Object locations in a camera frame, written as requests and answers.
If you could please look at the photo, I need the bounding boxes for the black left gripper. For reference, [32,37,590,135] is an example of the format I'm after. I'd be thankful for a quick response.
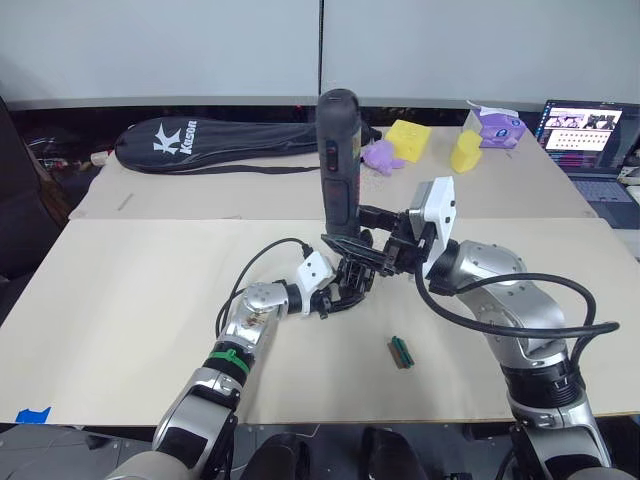
[308,277,370,322]

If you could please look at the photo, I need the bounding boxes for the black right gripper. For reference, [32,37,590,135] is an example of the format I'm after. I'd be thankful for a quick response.
[319,204,436,277]

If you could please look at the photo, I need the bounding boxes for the dark grey electric screwdriver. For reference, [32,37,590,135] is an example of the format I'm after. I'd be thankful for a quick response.
[315,88,367,242]

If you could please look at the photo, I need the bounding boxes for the small green brown finger piece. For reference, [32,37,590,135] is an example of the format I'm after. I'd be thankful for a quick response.
[387,335,416,371]

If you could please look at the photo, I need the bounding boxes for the blue tape piece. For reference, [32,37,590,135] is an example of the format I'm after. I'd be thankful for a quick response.
[14,406,53,426]

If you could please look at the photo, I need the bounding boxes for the purple plush toy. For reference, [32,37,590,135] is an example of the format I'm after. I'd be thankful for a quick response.
[361,139,407,177]

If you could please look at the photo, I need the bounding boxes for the yellow cheese-shaped foam block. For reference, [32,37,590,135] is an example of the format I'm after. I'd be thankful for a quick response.
[384,118,433,164]

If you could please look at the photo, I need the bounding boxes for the purple tissue pack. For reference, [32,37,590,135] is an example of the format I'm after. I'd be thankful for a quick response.
[465,99,528,151]

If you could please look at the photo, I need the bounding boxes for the black racket bag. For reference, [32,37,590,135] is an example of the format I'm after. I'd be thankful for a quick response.
[113,117,384,176]

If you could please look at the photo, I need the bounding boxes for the open laptop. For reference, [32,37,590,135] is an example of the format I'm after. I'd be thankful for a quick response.
[533,99,640,229]

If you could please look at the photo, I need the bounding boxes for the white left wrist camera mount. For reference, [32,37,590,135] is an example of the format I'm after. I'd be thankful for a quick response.
[294,251,337,302]

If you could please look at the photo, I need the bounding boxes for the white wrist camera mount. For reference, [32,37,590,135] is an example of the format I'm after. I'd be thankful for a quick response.
[407,175,457,279]
[294,251,337,302]

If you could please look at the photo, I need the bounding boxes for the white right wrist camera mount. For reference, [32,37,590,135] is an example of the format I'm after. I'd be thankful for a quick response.
[407,175,457,279]

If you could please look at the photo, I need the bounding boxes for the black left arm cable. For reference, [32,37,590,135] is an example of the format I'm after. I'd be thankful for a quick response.
[214,238,314,342]

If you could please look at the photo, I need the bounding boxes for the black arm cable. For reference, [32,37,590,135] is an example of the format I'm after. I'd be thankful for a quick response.
[414,259,621,372]
[214,238,314,342]

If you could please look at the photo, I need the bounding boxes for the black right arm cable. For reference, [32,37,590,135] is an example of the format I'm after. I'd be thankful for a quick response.
[414,259,621,372]

